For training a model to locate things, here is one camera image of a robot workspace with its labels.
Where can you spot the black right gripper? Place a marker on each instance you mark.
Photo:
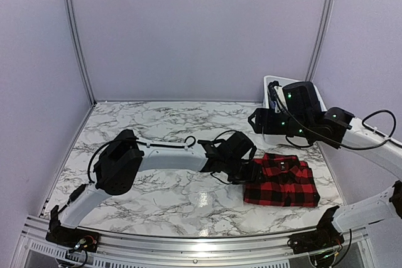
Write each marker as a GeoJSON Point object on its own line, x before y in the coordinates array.
{"type": "Point", "coordinates": [269, 127]}

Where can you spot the aluminium front frame rail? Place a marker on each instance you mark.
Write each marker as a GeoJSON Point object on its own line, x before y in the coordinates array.
{"type": "Point", "coordinates": [129, 250]}

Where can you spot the aluminium corner post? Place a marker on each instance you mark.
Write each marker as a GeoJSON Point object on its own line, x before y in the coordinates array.
{"type": "Point", "coordinates": [78, 50]}
{"type": "Point", "coordinates": [320, 38]}

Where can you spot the left aluminium corner post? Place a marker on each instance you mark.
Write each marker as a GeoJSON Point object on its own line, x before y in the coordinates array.
{"type": "Point", "coordinates": [78, 50]}

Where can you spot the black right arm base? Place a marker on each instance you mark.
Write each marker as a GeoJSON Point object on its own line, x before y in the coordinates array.
{"type": "Point", "coordinates": [324, 236]}

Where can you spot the red black plaid shirt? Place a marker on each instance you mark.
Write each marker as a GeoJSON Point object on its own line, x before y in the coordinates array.
{"type": "Point", "coordinates": [288, 182]}

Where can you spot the white plastic laundry bin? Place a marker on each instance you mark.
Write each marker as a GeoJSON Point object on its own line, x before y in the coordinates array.
{"type": "Point", "coordinates": [267, 92]}

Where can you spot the right aluminium corner post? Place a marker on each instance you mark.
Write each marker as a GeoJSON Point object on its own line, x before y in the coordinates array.
{"type": "Point", "coordinates": [320, 38]}

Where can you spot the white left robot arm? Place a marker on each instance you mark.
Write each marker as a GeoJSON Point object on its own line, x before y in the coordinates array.
{"type": "Point", "coordinates": [114, 166]}

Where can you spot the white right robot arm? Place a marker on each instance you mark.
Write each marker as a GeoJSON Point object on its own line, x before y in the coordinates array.
{"type": "Point", "coordinates": [294, 109]}

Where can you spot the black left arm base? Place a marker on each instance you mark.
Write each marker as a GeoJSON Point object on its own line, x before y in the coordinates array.
{"type": "Point", "coordinates": [73, 238]}

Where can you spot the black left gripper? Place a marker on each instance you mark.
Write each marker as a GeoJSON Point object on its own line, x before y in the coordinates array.
{"type": "Point", "coordinates": [252, 175]}

